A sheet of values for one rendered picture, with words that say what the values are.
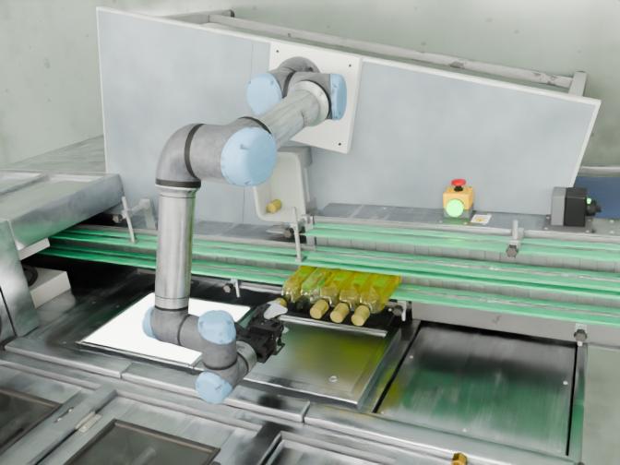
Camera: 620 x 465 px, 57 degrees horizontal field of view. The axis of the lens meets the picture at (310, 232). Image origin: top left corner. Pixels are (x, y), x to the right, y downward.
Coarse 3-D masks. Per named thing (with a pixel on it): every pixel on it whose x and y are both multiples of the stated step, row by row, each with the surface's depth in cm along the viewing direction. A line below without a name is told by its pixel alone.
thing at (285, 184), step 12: (288, 156) 172; (276, 168) 184; (288, 168) 182; (300, 168) 172; (276, 180) 185; (288, 180) 183; (300, 180) 173; (264, 192) 185; (276, 192) 187; (288, 192) 185; (300, 192) 175; (264, 204) 186; (288, 204) 187; (300, 204) 185; (264, 216) 185; (276, 216) 183; (288, 216) 182
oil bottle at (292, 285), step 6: (300, 270) 167; (306, 270) 167; (312, 270) 167; (294, 276) 164; (300, 276) 164; (306, 276) 164; (288, 282) 161; (294, 282) 160; (300, 282) 160; (282, 288) 160; (288, 288) 159; (294, 288) 158; (282, 294) 160; (294, 294) 158; (300, 294) 160; (294, 300) 159
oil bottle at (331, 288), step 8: (336, 272) 163; (344, 272) 163; (352, 272) 163; (328, 280) 159; (336, 280) 158; (344, 280) 158; (320, 288) 156; (328, 288) 155; (336, 288) 154; (320, 296) 155; (328, 296) 153; (336, 296) 154; (336, 304) 154
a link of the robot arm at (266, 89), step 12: (264, 72) 149; (276, 72) 151; (288, 72) 150; (252, 84) 150; (264, 84) 148; (276, 84) 147; (288, 84) 147; (252, 96) 151; (264, 96) 149; (276, 96) 147; (252, 108) 152; (264, 108) 150
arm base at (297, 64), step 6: (288, 60) 163; (294, 60) 162; (300, 60) 162; (306, 60) 163; (282, 66) 159; (288, 66) 159; (294, 66) 160; (300, 66) 160; (306, 66) 162; (312, 66) 162; (312, 72) 163; (318, 72) 163
